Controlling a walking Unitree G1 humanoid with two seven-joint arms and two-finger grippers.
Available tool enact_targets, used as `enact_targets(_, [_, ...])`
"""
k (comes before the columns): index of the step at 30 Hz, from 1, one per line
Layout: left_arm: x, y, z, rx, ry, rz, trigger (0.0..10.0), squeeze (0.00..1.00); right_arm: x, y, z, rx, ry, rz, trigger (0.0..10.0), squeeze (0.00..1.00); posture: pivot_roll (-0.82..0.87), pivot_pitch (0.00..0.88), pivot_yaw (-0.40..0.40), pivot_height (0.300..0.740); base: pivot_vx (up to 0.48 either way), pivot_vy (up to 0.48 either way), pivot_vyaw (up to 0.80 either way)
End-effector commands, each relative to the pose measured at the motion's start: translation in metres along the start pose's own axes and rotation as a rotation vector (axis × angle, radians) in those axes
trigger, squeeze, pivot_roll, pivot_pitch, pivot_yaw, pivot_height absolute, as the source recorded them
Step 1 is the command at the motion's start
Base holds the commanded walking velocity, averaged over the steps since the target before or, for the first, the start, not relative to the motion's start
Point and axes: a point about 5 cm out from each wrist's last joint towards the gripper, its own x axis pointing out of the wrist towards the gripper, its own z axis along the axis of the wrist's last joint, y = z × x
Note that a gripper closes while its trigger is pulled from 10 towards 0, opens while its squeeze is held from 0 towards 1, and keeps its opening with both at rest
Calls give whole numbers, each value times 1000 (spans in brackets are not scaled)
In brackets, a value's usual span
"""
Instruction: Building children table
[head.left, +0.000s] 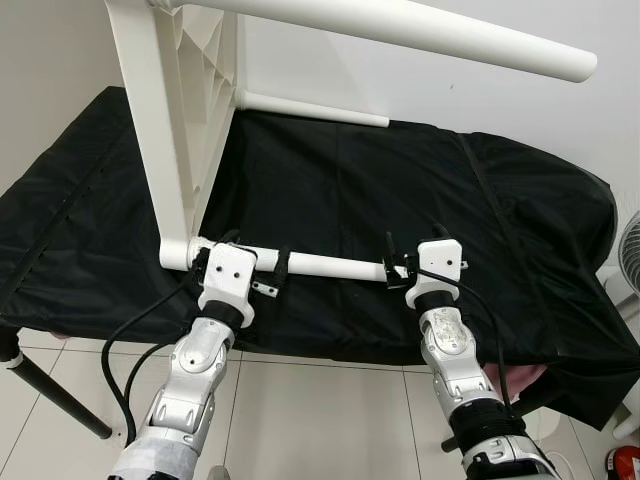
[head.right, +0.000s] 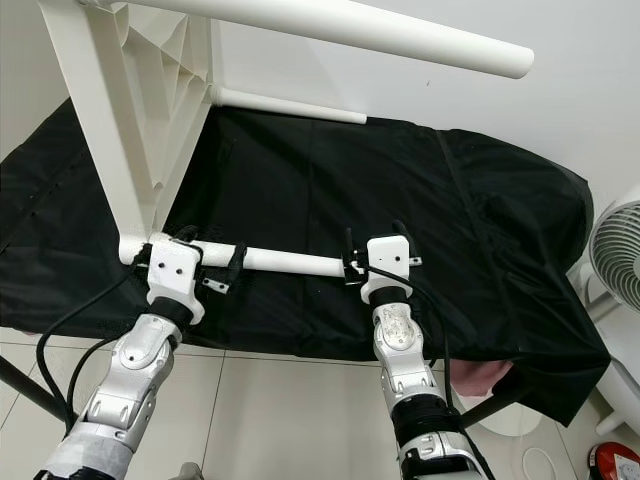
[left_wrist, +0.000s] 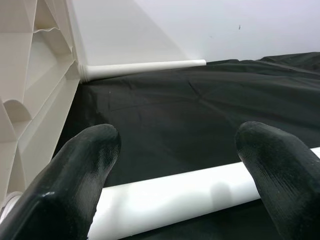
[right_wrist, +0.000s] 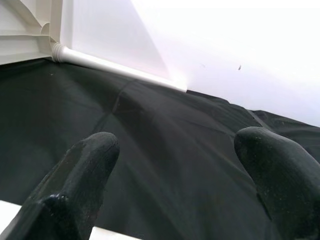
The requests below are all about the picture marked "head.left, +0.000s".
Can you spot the pink rounded object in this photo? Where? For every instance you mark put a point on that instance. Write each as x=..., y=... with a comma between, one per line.
x=520, y=380

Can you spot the white plastic table top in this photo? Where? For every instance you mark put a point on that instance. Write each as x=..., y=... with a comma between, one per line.
x=160, y=120

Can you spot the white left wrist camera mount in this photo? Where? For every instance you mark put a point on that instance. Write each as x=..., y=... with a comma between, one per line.
x=228, y=272

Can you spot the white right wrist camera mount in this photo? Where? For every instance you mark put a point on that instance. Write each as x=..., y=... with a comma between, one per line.
x=435, y=262

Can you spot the red round object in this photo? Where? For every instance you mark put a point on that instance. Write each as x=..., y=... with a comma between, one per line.
x=625, y=462

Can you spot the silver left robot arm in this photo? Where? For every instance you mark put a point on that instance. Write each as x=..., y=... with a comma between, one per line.
x=195, y=370

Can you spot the white plastic table leg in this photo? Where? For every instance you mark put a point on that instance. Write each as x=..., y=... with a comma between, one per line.
x=325, y=266
x=450, y=38
x=310, y=108

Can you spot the white round fan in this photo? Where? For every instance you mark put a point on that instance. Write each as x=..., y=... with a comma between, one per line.
x=630, y=250

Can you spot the black tablecloth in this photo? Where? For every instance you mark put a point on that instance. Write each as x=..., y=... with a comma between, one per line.
x=400, y=200

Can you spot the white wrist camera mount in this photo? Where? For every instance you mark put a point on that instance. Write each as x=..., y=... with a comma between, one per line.
x=228, y=272
x=435, y=262

